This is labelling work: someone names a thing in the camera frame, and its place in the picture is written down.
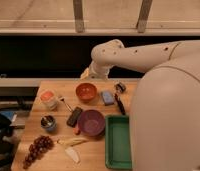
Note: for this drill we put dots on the white plastic knife piece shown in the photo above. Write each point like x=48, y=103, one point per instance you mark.
x=72, y=154

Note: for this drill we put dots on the blue sponge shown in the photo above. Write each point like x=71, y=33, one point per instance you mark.
x=107, y=98

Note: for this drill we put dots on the black handled brush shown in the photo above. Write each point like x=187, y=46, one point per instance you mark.
x=120, y=88

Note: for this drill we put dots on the black object at left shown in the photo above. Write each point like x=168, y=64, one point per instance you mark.
x=5, y=146

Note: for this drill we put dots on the metal spoon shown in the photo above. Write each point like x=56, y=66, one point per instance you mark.
x=66, y=104

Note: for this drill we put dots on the bunch of red grapes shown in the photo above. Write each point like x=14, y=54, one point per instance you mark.
x=37, y=149

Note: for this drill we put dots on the blue metal cup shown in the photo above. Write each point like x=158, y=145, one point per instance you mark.
x=48, y=123

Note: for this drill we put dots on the orange bowl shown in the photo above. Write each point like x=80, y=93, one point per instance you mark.
x=86, y=92

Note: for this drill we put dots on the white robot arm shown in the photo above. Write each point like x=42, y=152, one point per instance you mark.
x=165, y=108

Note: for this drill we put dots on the small orange carrot piece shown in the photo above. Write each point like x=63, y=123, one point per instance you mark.
x=76, y=131

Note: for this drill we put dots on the purple bowl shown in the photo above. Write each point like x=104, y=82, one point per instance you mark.
x=91, y=122

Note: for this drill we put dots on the green plastic tray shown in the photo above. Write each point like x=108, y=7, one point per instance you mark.
x=117, y=143

